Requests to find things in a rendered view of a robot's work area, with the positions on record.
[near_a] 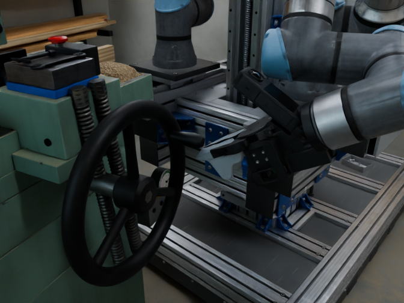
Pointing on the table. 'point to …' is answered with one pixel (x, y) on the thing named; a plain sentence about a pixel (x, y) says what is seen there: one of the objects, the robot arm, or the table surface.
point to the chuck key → (34, 56)
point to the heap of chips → (118, 71)
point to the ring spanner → (56, 61)
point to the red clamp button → (58, 39)
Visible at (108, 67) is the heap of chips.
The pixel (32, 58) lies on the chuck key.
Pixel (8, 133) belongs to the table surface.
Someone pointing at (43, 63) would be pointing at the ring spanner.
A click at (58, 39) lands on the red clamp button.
